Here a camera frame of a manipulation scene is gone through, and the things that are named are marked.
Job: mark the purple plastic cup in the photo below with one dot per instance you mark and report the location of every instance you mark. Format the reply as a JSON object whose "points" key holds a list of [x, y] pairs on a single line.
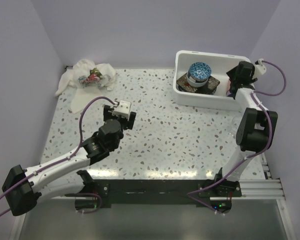
{"points": [[230, 95]]}

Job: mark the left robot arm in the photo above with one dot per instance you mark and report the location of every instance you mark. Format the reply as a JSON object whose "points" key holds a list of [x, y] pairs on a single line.
{"points": [[23, 187]]}

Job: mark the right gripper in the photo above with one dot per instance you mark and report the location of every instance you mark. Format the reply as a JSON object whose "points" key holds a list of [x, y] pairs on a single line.
{"points": [[231, 73]]}

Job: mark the blue patterned small bowl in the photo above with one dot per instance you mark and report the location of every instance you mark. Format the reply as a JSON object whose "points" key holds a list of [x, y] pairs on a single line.
{"points": [[199, 71]]}

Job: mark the aluminium frame rail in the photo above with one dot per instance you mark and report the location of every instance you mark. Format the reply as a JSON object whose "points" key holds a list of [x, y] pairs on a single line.
{"points": [[262, 189]]}

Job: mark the orange plastic cup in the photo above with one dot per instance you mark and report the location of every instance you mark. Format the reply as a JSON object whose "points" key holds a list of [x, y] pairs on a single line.
{"points": [[228, 86]]}

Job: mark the white plastic bin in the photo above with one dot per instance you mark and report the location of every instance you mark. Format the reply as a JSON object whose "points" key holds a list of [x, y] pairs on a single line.
{"points": [[219, 64]]}

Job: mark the white floral cloth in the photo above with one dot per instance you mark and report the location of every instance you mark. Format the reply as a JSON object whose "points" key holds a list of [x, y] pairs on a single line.
{"points": [[89, 80]]}

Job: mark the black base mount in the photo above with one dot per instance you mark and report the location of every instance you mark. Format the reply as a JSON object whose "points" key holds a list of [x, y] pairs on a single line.
{"points": [[107, 192]]}

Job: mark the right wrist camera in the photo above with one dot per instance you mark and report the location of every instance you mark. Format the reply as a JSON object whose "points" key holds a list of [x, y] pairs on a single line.
{"points": [[259, 68]]}

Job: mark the clear glass cup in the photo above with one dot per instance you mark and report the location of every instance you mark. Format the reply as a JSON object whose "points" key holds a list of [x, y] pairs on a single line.
{"points": [[233, 126]]}

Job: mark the cream bowl blue pattern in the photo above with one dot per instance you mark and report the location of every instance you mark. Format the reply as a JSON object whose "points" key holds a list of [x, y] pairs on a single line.
{"points": [[195, 82]]}

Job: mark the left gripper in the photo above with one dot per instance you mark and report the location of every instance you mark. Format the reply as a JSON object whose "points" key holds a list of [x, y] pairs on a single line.
{"points": [[108, 115]]}

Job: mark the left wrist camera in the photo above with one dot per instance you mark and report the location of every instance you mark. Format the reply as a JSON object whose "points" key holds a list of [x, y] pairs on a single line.
{"points": [[122, 109]]}

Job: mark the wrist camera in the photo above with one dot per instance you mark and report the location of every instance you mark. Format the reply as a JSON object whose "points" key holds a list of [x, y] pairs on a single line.
{"points": [[259, 68], [122, 109]]}

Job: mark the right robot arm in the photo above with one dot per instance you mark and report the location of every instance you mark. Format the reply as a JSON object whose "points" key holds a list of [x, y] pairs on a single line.
{"points": [[256, 128]]}

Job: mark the black floral square plate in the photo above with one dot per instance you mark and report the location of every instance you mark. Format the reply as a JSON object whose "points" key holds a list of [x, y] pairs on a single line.
{"points": [[209, 88]]}

